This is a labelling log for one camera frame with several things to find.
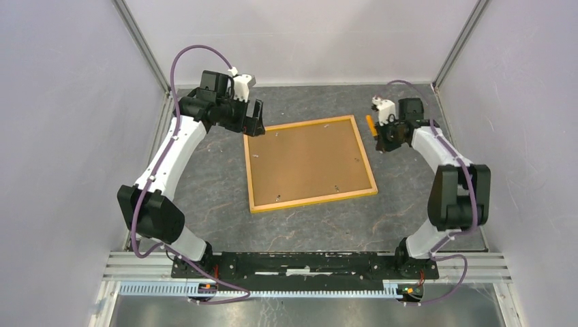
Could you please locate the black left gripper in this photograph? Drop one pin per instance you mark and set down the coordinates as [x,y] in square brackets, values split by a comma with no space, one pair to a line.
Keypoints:
[254,126]

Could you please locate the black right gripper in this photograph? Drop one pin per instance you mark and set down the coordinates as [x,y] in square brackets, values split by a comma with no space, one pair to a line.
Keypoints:
[382,144]

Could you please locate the yellow handled screwdriver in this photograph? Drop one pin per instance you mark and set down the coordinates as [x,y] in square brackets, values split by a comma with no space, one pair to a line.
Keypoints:
[372,127]

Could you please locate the yellow picture frame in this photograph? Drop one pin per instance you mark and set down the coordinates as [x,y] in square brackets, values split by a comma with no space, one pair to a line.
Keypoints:
[309,162]

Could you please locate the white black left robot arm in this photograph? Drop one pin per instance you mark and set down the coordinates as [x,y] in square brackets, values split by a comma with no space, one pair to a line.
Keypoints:
[147,206]

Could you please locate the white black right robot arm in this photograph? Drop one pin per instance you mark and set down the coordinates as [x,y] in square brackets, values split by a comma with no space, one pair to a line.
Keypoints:
[459,198]

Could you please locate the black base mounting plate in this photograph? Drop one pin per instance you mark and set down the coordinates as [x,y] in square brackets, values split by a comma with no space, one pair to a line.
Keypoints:
[316,271]

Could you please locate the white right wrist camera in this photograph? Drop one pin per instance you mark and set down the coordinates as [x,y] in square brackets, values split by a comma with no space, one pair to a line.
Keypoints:
[386,109]

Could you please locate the blue slotted cable duct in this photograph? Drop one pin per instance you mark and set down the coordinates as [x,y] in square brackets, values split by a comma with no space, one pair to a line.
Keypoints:
[194,290]

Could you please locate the aluminium rail frame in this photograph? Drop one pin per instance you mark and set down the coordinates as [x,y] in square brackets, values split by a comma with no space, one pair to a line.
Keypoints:
[164,258]

